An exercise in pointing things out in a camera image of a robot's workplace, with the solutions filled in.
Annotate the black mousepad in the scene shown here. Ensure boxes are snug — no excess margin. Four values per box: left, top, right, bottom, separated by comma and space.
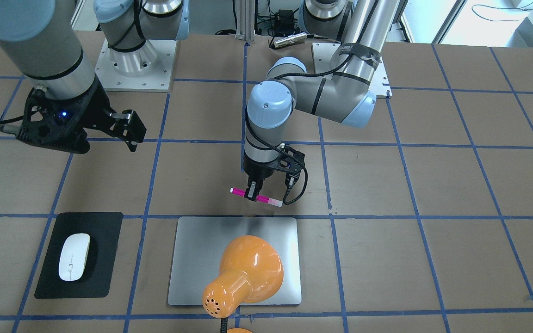
35, 211, 123, 299

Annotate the white computer mouse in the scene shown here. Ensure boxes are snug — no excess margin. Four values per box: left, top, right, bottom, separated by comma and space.
58, 233, 91, 282

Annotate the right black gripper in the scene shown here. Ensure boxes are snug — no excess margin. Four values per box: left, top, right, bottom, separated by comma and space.
0, 78, 147, 154

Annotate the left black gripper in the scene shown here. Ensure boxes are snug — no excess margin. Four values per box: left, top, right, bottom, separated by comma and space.
243, 146, 305, 202

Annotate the orange desk lamp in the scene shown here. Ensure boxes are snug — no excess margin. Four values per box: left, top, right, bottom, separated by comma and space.
202, 235, 284, 333

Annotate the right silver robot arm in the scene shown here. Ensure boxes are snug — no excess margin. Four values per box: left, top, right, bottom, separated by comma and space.
0, 0, 190, 154

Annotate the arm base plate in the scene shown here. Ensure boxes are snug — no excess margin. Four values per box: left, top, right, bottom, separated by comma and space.
311, 41, 393, 99
95, 40, 178, 93

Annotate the pink marker pen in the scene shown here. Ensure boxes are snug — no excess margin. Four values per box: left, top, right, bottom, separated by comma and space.
230, 187, 283, 207

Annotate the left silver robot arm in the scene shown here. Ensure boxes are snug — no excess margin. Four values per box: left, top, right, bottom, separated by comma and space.
243, 0, 399, 205

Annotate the silver laptop notebook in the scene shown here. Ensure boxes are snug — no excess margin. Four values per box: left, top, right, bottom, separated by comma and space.
167, 216, 302, 306

